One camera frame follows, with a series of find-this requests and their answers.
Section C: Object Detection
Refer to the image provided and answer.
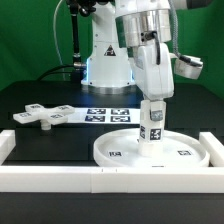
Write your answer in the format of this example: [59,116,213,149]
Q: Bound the black camera pole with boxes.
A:
[66,0,96,68]

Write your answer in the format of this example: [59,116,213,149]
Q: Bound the white fence bar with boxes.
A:
[199,132,224,167]
[0,166,224,193]
[0,130,16,166]

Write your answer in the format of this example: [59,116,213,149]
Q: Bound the black cable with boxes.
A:
[35,64,84,82]

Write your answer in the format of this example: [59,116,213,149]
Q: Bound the white cross table base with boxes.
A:
[13,104,75,131]

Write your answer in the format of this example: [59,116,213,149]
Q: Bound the grey cable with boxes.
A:
[52,0,68,81]

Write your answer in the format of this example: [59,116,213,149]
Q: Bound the white fence right bar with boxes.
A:
[199,132,224,167]

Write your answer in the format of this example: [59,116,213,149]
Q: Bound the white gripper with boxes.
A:
[133,43,174,121]

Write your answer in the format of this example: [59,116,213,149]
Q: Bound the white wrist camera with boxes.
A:
[174,56,203,80]

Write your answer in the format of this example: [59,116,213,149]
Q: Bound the white fence left bar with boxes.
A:
[0,130,16,166]

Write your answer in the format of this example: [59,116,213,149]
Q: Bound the white round table top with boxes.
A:
[93,128,210,168]

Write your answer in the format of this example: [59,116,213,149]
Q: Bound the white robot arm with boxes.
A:
[81,0,207,122]

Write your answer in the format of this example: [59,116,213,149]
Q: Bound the white fence front bar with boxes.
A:
[0,166,224,193]

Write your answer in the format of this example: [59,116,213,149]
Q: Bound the white marker sheet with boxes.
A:
[68,108,140,124]

